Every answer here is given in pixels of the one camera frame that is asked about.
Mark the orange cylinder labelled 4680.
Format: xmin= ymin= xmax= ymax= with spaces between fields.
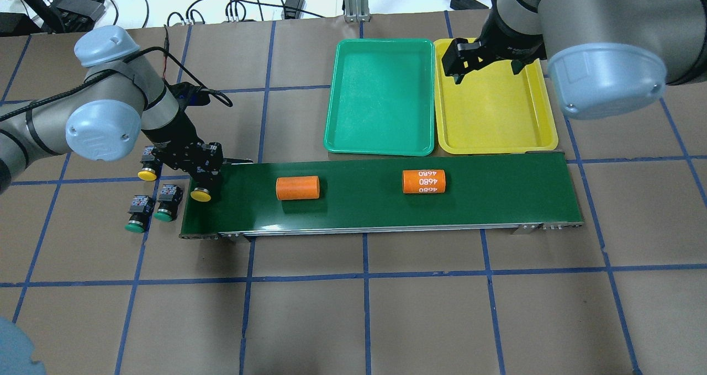
xmin=402 ymin=169 xmax=447 ymax=194

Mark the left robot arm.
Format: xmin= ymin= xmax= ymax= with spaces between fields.
xmin=1 ymin=26 xmax=231 ymax=201

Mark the green plastic tray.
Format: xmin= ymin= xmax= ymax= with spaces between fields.
xmin=323 ymin=39 xmax=435 ymax=156

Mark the yellow plastic tray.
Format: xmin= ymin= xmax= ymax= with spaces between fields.
xmin=434 ymin=39 xmax=558 ymax=155

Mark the red black power cable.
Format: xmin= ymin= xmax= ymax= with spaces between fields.
xmin=161 ymin=24 xmax=172 ymax=80

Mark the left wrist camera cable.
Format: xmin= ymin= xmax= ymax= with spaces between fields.
xmin=0 ymin=46 xmax=234 ymax=123

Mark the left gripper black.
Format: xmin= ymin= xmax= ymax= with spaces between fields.
xmin=145 ymin=110 xmax=223 ymax=191

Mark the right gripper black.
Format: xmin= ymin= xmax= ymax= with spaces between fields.
xmin=441 ymin=16 xmax=545 ymax=85

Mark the yellow push button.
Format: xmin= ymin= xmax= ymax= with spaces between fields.
xmin=189 ymin=184 xmax=213 ymax=202
xmin=138 ymin=146 xmax=162 ymax=182

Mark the plain orange cylinder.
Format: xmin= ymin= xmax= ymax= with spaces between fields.
xmin=276 ymin=176 xmax=320 ymax=201

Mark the green push button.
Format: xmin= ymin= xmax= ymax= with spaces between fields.
xmin=154 ymin=184 xmax=183 ymax=222
xmin=124 ymin=196 xmax=155 ymax=234

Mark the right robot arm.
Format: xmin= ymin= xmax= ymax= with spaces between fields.
xmin=442 ymin=0 xmax=706 ymax=120

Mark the black power adapter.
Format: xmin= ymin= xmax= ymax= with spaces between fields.
xmin=450 ymin=0 xmax=488 ymax=10

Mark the green conveyor belt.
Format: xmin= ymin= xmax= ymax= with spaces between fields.
xmin=179 ymin=151 xmax=584 ymax=239

